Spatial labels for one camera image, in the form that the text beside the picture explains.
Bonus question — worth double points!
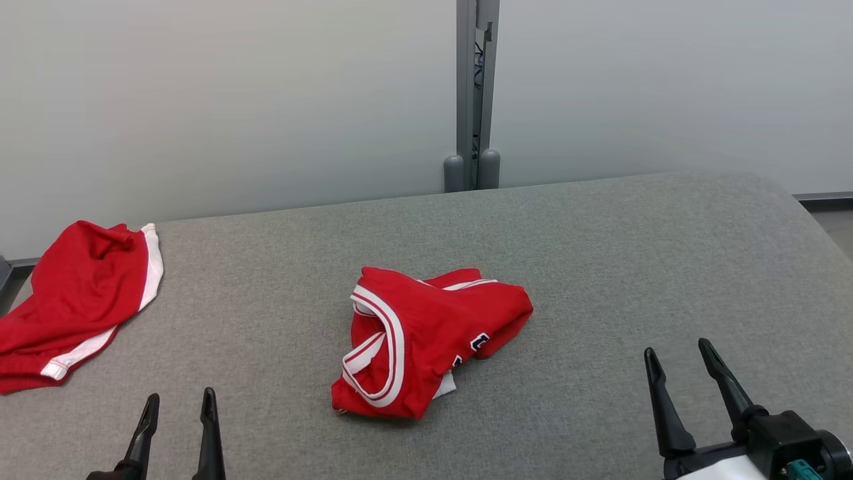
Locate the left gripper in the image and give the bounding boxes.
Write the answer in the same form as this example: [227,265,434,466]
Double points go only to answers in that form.
[85,387,227,480]

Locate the grey cylindrical post foot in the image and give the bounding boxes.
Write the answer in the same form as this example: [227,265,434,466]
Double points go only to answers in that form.
[478,149,501,190]
[444,155,465,194]

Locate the grey floor skirting strip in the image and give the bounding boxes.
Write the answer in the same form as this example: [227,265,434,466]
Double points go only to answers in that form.
[792,191,853,205]

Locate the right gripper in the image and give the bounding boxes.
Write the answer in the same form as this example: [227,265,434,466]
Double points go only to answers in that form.
[644,338,775,480]

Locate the grey metal partition post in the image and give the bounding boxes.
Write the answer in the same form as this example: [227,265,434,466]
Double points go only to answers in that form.
[456,0,500,191]

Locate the red shorts white side stripe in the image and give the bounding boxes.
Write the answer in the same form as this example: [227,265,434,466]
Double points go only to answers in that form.
[0,220,164,395]

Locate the red basketball jersey white trim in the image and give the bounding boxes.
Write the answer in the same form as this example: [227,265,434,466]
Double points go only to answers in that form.
[331,267,534,421]

